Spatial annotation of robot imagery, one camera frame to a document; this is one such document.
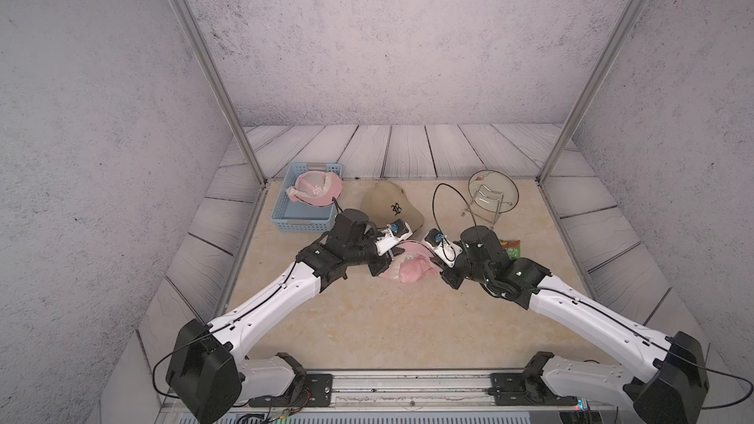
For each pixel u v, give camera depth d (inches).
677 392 14.4
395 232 25.0
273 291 18.9
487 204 41.6
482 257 22.2
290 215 43.5
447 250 25.5
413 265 35.4
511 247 37.5
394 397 28.6
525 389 25.5
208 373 15.3
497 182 39.1
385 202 41.5
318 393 28.7
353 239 23.7
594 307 18.3
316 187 43.7
